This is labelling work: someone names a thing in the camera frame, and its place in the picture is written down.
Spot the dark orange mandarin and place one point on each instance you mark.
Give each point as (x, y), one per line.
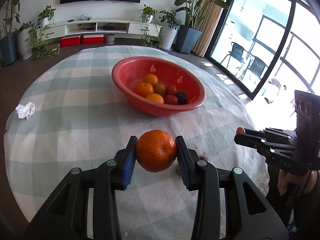
(156, 151)

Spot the red plastic colander basket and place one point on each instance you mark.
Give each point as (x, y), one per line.
(140, 67)

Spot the large orange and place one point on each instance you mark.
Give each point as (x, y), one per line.
(154, 98)
(143, 89)

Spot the sliding glass door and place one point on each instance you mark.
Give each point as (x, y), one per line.
(275, 42)

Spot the small orange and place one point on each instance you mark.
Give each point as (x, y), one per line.
(150, 79)

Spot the white television cabinet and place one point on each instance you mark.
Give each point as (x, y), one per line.
(60, 28)

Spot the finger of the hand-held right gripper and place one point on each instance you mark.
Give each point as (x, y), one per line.
(272, 133)
(250, 141)

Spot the white animal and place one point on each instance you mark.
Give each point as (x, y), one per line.
(275, 82)

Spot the bushy plant in white pot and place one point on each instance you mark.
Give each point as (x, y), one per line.
(168, 38)

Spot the plant in white ribbed pot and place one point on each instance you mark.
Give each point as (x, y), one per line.
(25, 45)

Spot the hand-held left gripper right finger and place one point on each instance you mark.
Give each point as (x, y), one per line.
(183, 172)

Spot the black balcony chair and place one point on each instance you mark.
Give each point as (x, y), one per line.
(236, 52)
(257, 67)

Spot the dark purple plum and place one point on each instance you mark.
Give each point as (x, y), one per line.
(182, 98)

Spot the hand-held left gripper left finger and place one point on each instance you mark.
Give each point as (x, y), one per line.
(128, 170)

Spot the yellow-brown fruit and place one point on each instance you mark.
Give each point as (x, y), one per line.
(160, 89)

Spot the crumpled white tissue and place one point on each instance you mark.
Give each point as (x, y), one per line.
(25, 110)

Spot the red storage box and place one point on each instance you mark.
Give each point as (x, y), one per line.
(70, 41)
(93, 39)

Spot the red tomato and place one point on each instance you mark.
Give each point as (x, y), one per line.
(171, 100)
(171, 90)

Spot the beige curtain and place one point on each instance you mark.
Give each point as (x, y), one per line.
(207, 25)

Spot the small red fruit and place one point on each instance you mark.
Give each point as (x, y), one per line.
(240, 130)

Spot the trailing pothos in white pot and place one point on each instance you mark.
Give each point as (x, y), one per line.
(45, 20)
(148, 15)

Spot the person's right hand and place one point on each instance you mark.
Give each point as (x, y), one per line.
(295, 178)

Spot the checked tablecloth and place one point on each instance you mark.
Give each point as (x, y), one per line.
(75, 120)

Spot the large-leaf plant in grey-blue pot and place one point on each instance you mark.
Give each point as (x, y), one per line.
(188, 40)

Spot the tall plant in blue pot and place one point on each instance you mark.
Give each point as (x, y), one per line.
(8, 48)

